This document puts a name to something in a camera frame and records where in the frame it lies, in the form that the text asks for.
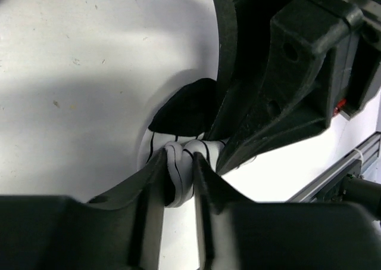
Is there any aluminium table rail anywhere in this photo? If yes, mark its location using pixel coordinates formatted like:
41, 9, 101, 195
288, 132, 380, 203

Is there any white black striped sock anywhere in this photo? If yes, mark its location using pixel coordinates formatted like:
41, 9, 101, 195
138, 78, 227, 208

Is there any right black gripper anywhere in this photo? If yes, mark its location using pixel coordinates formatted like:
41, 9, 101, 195
249, 0, 380, 118

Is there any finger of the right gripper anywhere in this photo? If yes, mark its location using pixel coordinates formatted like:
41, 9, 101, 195
208, 0, 268, 141
217, 4, 354, 175

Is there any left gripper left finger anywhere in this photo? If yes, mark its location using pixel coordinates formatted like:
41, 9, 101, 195
1, 151, 167, 269

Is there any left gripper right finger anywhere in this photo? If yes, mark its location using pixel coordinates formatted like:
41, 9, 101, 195
192, 153, 380, 269

